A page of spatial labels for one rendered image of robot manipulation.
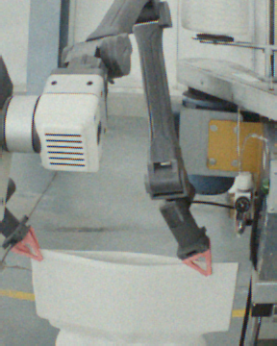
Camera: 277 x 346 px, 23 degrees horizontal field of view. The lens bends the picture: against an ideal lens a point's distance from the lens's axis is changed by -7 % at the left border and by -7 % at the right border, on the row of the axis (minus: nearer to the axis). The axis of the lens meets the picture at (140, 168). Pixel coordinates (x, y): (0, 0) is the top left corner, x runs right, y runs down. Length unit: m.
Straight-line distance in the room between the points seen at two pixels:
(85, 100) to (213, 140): 0.73
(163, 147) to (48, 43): 4.79
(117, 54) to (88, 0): 5.40
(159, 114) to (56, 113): 0.52
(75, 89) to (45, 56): 5.22
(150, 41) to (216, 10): 0.17
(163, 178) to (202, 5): 0.40
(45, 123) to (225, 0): 0.65
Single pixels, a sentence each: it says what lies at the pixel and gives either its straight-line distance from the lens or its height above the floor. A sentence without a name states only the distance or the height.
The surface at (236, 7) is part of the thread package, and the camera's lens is 1.53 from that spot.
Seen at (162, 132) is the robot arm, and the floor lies 1.32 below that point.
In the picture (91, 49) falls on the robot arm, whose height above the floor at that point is 1.54.
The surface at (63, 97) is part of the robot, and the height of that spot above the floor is 1.49.
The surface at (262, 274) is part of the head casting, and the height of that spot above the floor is 1.08.
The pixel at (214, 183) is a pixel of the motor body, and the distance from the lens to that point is 1.77.
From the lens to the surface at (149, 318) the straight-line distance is 1.64.
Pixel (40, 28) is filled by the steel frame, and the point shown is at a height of 0.95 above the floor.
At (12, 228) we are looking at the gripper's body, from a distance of 1.60.
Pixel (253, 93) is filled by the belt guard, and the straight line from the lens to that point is 1.50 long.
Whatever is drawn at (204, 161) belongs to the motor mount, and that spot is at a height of 1.19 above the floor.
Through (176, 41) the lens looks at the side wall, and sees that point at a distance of 6.49.
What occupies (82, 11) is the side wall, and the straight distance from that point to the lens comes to 6.57.
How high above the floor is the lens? 1.73
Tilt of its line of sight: 19 degrees down
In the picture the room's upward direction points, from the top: 2 degrees clockwise
